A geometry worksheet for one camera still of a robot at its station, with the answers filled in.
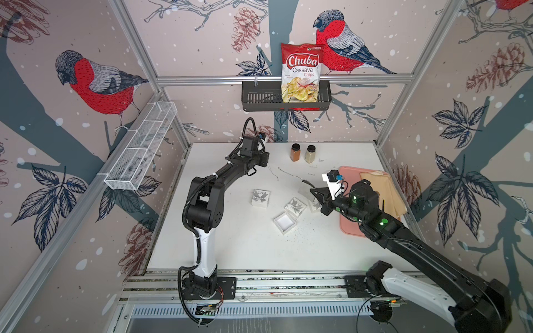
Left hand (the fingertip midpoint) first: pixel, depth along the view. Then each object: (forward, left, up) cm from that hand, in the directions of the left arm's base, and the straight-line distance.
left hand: (269, 150), depth 99 cm
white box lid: (-23, -12, -13) cm, 29 cm away
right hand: (-28, -16, +9) cm, 33 cm away
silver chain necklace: (-4, -2, -15) cm, 16 cm away
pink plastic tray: (-6, -42, -14) cm, 45 cm away
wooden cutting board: (-10, -57, -14) cm, 60 cm away
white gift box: (-20, +4, -11) cm, 24 cm away
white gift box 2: (-31, -7, -15) cm, 35 cm away
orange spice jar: (+5, -14, -7) cm, 16 cm away
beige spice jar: (+4, -21, -8) cm, 23 cm away
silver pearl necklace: (-4, -12, -15) cm, 19 cm away
